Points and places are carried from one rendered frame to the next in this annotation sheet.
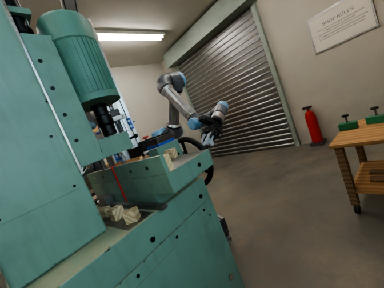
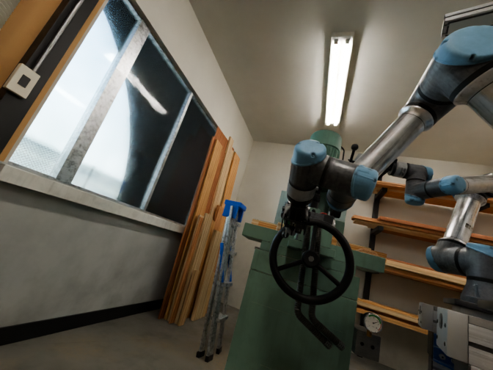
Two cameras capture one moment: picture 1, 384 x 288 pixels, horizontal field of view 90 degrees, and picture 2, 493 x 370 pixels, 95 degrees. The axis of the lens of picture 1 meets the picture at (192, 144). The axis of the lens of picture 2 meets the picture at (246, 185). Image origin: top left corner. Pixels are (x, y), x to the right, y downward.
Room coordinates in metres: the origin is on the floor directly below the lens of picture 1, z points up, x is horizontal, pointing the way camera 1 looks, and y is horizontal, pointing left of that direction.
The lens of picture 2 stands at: (1.57, -0.61, 0.77)
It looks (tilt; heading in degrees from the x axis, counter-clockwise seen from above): 16 degrees up; 150
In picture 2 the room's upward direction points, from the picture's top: 16 degrees clockwise
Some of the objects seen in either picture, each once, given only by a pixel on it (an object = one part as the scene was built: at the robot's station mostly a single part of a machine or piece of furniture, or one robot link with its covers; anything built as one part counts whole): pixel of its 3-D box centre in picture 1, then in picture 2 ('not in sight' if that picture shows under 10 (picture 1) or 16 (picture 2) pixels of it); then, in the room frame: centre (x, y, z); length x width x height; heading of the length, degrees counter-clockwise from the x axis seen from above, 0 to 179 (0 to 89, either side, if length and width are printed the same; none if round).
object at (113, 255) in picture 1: (115, 227); (298, 270); (0.67, 0.36, 0.76); 0.57 x 0.45 x 0.09; 137
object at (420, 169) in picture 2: not in sight; (416, 173); (1.13, 0.52, 1.33); 0.11 x 0.08 x 0.09; 46
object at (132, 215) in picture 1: (131, 215); not in sight; (0.55, 0.24, 0.82); 0.04 x 0.03 x 0.03; 86
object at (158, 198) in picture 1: (148, 186); (304, 258); (0.80, 0.24, 0.82); 0.40 x 0.21 x 0.04; 47
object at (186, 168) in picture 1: (151, 171); (307, 247); (0.84, 0.21, 0.87); 0.61 x 0.30 x 0.06; 47
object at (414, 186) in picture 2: (88, 120); (418, 191); (1.14, 0.51, 1.23); 0.11 x 0.08 x 0.11; 160
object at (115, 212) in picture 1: (116, 212); not in sight; (0.62, 0.31, 0.82); 0.04 x 0.04 x 0.04; 48
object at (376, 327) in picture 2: not in sight; (371, 324); (1.09, 0.32, 0.65); 0.06 x 0.04 x 0.08; 47
